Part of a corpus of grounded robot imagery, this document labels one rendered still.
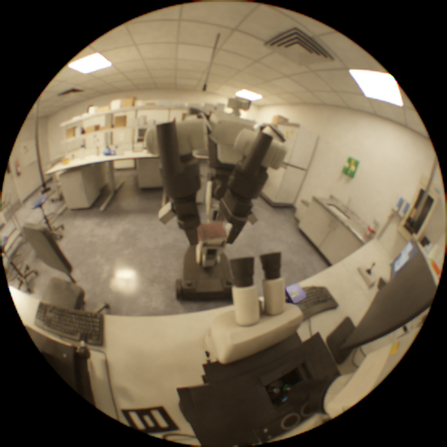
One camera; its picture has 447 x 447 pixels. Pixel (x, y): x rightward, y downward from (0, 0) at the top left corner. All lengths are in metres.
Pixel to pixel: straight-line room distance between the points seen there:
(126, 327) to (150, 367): 0.17
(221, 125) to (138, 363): 1.01
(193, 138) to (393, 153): 2.85
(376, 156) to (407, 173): 0.64
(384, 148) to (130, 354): 3.35
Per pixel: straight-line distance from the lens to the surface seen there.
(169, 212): 0.36
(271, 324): 0.30
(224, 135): 0.72
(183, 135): 0.28
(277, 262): 0.29
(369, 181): 2.86
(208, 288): 1.26
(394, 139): 3.00
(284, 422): 0.27
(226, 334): 0.27
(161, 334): 0.57
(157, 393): 0.59
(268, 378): 0.39
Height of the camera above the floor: 1.31
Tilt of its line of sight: 35 degrees down
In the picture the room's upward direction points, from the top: 13 degrees clockwise
